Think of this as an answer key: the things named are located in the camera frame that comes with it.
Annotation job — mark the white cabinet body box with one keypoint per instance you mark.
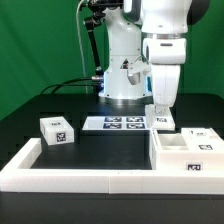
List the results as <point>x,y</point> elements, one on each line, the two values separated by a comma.
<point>169,152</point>

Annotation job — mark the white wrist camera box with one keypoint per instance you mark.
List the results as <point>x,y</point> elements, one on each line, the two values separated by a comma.
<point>135,70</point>

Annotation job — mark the small white tagged block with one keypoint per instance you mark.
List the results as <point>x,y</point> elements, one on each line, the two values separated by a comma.
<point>56,130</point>

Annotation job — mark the white U-shaped border frame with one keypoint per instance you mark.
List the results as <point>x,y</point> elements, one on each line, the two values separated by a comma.
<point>19,176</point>

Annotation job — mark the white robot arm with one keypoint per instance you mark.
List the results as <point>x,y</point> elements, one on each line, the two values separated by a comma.
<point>128,26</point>

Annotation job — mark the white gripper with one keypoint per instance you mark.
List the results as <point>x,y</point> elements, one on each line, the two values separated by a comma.
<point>165,57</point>

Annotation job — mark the white marker tag sheet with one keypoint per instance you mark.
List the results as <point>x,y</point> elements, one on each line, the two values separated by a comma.
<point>116,123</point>

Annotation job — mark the white cabinet door panel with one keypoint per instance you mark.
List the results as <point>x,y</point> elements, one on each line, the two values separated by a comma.
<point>157,121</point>

